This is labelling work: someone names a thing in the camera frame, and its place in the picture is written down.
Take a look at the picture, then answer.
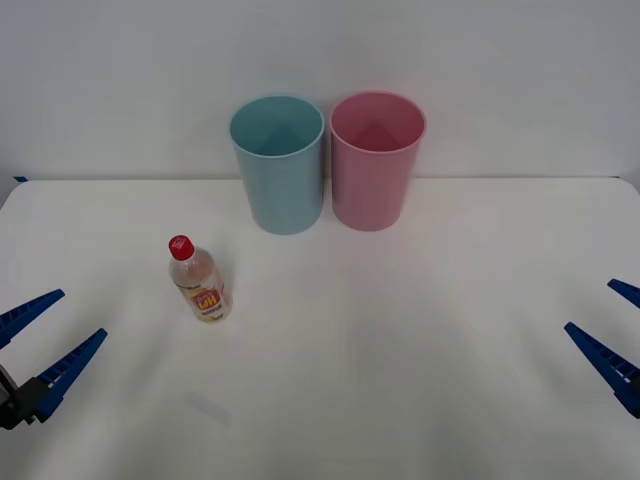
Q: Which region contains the pink plastic bin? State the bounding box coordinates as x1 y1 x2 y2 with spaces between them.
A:
328 90 429 233

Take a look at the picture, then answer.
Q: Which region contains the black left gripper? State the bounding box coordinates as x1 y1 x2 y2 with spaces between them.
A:
0 288 109 432

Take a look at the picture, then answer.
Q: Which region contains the pale blue plastic bin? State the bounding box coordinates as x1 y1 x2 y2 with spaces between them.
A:
228 94 326 236

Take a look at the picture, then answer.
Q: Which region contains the clear bottle with red cap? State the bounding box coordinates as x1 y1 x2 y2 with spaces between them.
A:
167 234 234 326

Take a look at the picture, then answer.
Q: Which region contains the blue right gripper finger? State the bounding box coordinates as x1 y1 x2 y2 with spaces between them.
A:
563 322 640 420
607 278 640 307

